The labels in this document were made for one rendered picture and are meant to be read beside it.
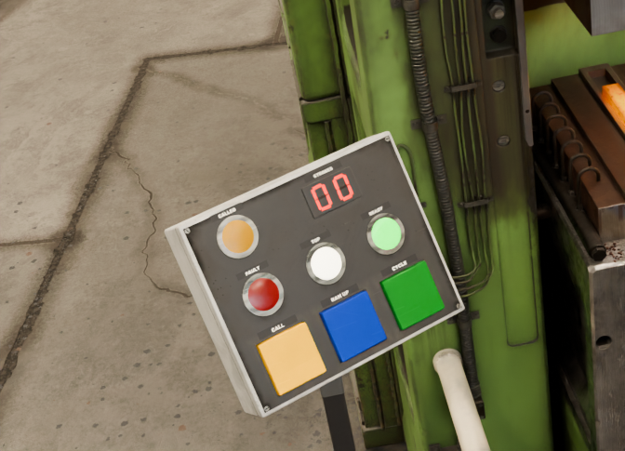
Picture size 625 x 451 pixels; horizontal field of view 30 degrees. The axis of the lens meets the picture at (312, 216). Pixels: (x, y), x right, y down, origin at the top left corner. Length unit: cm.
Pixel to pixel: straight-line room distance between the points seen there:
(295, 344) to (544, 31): 90
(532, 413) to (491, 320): 25
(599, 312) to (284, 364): 55
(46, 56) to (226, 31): 81
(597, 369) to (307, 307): 57
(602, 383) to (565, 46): 65
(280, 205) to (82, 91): 337
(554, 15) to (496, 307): 55
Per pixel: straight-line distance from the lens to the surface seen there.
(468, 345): 209
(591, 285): 185
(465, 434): 196
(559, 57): 225
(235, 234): 156
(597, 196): 187
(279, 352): 157
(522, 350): 216
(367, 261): 163
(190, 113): 450
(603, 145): 198
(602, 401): 201
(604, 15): 169
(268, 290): 157
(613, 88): 210
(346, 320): 160
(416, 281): 165
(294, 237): 159
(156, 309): 348
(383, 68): 180
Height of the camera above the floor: 201
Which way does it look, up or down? 33 degrees down
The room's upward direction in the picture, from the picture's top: 11 degrees counter-clockwise
